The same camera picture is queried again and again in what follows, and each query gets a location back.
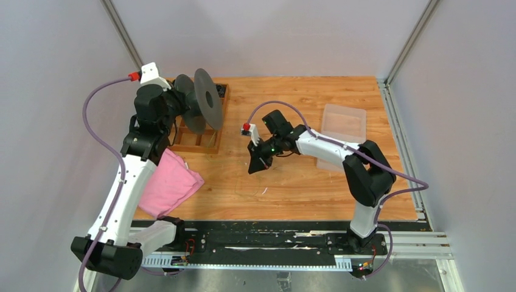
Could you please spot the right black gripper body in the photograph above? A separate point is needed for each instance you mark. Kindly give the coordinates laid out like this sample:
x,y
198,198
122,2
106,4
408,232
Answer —
x,y
264,151

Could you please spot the wooden compartment tray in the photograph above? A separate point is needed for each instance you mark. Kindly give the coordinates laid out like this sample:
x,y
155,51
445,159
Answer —
x,y
185,140

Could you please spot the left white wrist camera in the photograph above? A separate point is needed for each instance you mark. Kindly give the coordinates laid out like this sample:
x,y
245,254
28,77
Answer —
x,y
150,76

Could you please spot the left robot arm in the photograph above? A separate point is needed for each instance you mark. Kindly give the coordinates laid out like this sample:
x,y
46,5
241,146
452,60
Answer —
x,y
108,247

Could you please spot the clear plastic box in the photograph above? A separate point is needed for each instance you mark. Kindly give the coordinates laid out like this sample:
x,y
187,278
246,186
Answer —
x,y
344,123

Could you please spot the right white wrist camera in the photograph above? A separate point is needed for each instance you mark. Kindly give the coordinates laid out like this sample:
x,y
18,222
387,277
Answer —
x,y
250,130

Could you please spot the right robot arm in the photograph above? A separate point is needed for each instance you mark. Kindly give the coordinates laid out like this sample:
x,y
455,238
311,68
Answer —
x,y
364,165

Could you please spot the black cable spool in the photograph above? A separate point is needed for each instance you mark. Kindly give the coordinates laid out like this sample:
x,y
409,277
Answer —
x,y
203,103

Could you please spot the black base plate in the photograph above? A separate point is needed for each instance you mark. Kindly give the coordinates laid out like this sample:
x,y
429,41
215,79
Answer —
x,y
271,243

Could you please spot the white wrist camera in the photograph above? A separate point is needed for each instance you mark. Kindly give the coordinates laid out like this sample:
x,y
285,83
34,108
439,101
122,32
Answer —
x,y
250,130
150,76

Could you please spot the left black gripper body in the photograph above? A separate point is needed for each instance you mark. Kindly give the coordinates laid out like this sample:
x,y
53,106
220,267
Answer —
x,y
176,106

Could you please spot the slotted aluminium cable duct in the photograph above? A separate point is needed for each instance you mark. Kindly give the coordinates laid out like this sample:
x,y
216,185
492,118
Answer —
x,y
166,261

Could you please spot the pink cloth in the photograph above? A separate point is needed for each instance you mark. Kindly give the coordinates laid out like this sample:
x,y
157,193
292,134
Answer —
x,y
172,183

